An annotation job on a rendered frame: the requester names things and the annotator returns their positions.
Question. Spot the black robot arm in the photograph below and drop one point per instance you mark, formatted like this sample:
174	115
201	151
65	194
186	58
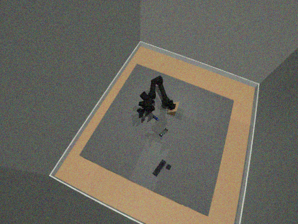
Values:
151	95

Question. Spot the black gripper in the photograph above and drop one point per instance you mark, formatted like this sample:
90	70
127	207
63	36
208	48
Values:
149	108

